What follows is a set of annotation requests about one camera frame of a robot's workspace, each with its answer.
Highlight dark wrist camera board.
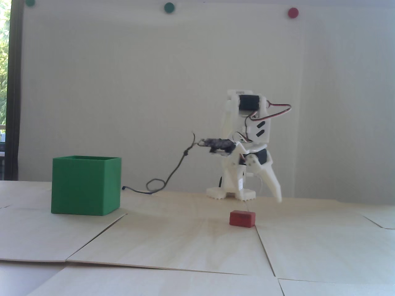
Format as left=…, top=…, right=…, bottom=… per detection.
left=197, top=137, right=236, bottom=157

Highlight dark window frame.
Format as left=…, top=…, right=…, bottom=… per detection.
left=8, top=0, right=24, bottom=181

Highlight red white black servo cable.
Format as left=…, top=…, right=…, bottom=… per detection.
left=245, top=103, right=292, bottom=144

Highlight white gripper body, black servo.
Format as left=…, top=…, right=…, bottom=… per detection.
left=229, top=142, right=272, bottom=169

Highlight black camera cable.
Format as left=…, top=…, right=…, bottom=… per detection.
left=122, top=132, right=198, bottom=195

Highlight green box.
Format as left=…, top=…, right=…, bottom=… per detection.
left=51, top=155, right=123, bottom=216

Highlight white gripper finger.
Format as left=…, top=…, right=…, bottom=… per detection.
left=246, top=153, right=282, bottom=203
left=223, top=154, right=246, bottom=198

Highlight red block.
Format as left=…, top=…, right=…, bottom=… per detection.
left=229, top=210, right=256, bottom=228

